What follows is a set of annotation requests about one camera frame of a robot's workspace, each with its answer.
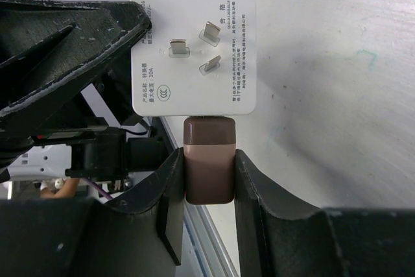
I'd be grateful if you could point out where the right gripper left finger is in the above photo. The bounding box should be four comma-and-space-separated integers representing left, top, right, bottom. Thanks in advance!
1, 149, 184, 276

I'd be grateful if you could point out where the brown USB charger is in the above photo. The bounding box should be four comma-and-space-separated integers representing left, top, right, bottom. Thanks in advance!
184, 116, 236, 205

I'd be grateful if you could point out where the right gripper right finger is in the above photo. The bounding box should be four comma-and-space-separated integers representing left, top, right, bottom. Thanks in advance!
235, 150, 414, 276

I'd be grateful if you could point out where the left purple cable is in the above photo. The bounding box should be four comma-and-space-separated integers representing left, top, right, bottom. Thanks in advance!
87, 178, 114, 200

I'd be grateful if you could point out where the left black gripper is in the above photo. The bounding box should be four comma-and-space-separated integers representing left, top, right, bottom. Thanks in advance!
1, 0, 169, 193

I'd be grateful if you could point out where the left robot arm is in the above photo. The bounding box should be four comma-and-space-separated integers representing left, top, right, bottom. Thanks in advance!
1, 0, 171, 191

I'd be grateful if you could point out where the white cube power socket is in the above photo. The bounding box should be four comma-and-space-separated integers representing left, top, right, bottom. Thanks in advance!
131, 0, 257, 117

